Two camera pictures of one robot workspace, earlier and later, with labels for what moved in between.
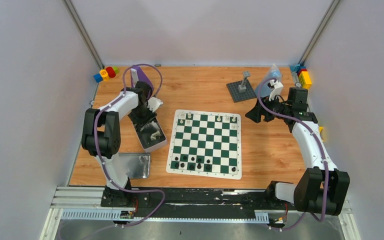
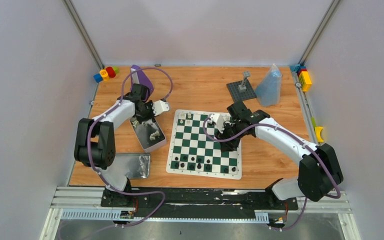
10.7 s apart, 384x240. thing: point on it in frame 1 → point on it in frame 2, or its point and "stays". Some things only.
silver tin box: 151,136 stays
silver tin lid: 139,164 stays
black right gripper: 255,113 → 229,146
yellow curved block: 320,129 stays
